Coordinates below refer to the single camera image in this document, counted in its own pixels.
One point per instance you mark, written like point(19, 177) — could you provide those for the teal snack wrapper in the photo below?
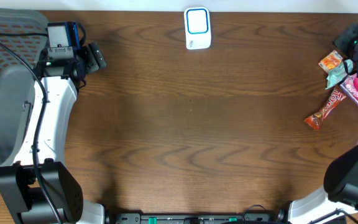
point(339, 73)

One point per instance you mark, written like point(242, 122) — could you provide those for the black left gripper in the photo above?
point(96, 56)

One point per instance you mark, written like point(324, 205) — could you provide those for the purple red snack packet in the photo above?
point(350, 87)

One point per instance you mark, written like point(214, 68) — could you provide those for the grey plastic mesh basket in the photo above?
point(23, 33)

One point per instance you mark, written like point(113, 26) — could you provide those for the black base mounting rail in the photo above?
point(257, 217)

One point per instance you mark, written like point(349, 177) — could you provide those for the red white snack bar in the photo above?
point(316, 119)

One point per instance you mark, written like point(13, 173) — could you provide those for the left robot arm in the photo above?
point(37, 187)

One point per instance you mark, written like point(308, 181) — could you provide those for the white barcode scanner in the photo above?
point(197, 28)

